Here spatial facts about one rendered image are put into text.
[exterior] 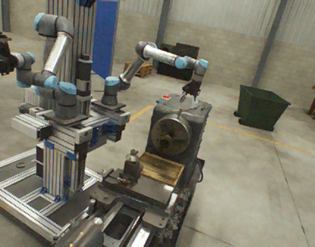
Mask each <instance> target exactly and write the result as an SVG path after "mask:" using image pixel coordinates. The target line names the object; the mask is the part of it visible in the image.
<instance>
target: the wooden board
mask: <svg viewBox="0 0 315 247"><path fill-rule="evenodd" d="M144 155H146V157H145V156H144ZM148 156H149V157H148ZM138 157H139V161H140V164H142V165H143V166H144V168H143V171H142V172H141V173H140V175H141V176H144V177H146V178H148V179H152V180H154V181H157V182H161V183H162V184H165V185H168V186H169V187H173V188H175V185H176V183H177V181H178V179H179V178H180V175H181V173H182V171H183V169H184V167H185V166H184V165H182V164H178V163H176V162H172V161H170V160H166V159H164V158H162V157H159V156H155V155H154V154H150V153H146V152H145V151H143V153H141V154H140V156H138ZM142 157H143V158H142ZM150 157H151V159H150ZM152 158H154V159H156V160H154V159H152ZM147 160H148V161H150V162H147ZM151 160H152V161H151ZM153 160H154V161H155V162H154V161H153ZM158 160H159V161H158ZM166 162H167V163H166ZM155 163H157V164H155ZM158 163H159V164H158ZM162 163H163V164H162ZM164 163H165V164H164ZM168 163H169V164H168ZM161 164H162V165H161ZM173 165H175V166H173ZM170 166H171V167H170ZM177 167H178V168H179V169H178V170H177ZM146 168H147V169H146ZM179 171H180V172H179ZM164 174H165V175H164ZM167 176H168V178H167ZM176 176H177V177H176ZM164 177H165V178H164ZM170 178H171V179H170ZM164 180H165V181H164ZM173 180H174V181H173ZM175 180H176V181H175ZM172 182H174V183H172Z"/></svg>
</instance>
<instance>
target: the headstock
mask: <svg viewBox="0 0 315 247"><path fill-rule="evenodd" d="M168 96H170V97H171V98H170V99H169V100H166V99H163V100H164V101H162V102H159V103H158V104H157V105H156V106H155V107H154V109H153V113H152V117H151V125H150V128H149V134H148V137H147V142H146V143H147V145H149V146H153V147H155V144H154V143H153V141H152V128H153V126H154V125H155V124H156V123H157V122H158V121H159V120H160V119H161V118H162V117H164V116H167V115H178V112H172V111H175V110H180V108H182V109H183V110H187V109H188V108H191V107H192V100H191V98H189V97H186V98H185V99H184V100H183V101H182V102H180V100H181V99H180V95H178V94H168ZM197 101H198V100H197ZM199 104H200V106H199V107H197V109H195V108H192V109H191V110H188V111H185V112H182V113H181V115H180V116H182V117H183V118H184V119H186V120H187V121H188V122H189V124H190V125H191V129H192V138H191V141H190V142H189V144H188V147H186V149H185V150H184V151H183V152H182V153H179V154H178V155H180V156H183V157H187V158H188V159H190V160H193V159H194V158H195V156H196V152H197V147H198V145H199V142H200V139H201V138H202V134H203V132H205V131H204V130H205V125H206V120H207V119H208V117H209V115H208V114H209V112H210V110H211V108H212V105H211V104H209V103H206V105H205V108H204V109H203V110H201V108H202V105H203V104H204V102H203V101H198V103H197V104H196V105H199ZM190 112H191V113H190ZM194 112H195V113H196V114H194ZM198 112H200V114H199V113H198ZM189 150H190V151H189Z"/></svg>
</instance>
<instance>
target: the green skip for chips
mask: <svg viewBox="0 0 315 247"><path fill-rule="evenodd" d="M240 87H241V89H240V93H239V101H238V111H234V113H233V114H234V116H235V117H239V118H240V119H239V121H238V122H239V124H240V125H244V126H251V127H253V128H258V129H262V130H266V131H269V132H273V130H274V125H275V124H276V122H277V121H278V119H280V117H281V115H282V114H283V113H284V111H285V110H286V108H287V107H288V106H289V105H291V104H290V103H289V102H287V101H286V100H285V99H283V98H282V97H280V96H278V95H277V94H275V93H273V92H272V91H268V90H262V89H259V88H254V87H248V86H245V85H240ZM241 118H242V119H241Z"/></svg>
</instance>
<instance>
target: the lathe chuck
mask: <svg viewBox="0 0 315 247"><path fill-rule="evenodd" d="M176 118H177V116H175V115H168V116H165V117H163V118H161V119H160V121H161V120H162V119H164V120H165V122H166V125H167V127H168V129H169V131H170V132H172V133H174V135H175V136H179V137H187V138H189V141H188V142H186V143H185V144H183V143H179V144H178V143H175V144H171V145H170V146H169V147H168V148H164V149H163V150H162V151H161V152H163V153H165V154H170V155H174V154H179V153H182V152H183V151H184V150H185V149H186V147H188V144H189V142H190V140H191V128H190V127H189V125H188V124H187V122H186V121H185V120H183V119H182V118H180V117H179V119H176ZM160 121H158V122H157V123H156V124H155V125H154V126H153V128H152V141H153V143H154V144H155V147H157V148H158V147H160V139H161V138H162V135H161V134H162V133H161V128H160V125H159V123H160Z"/></svg>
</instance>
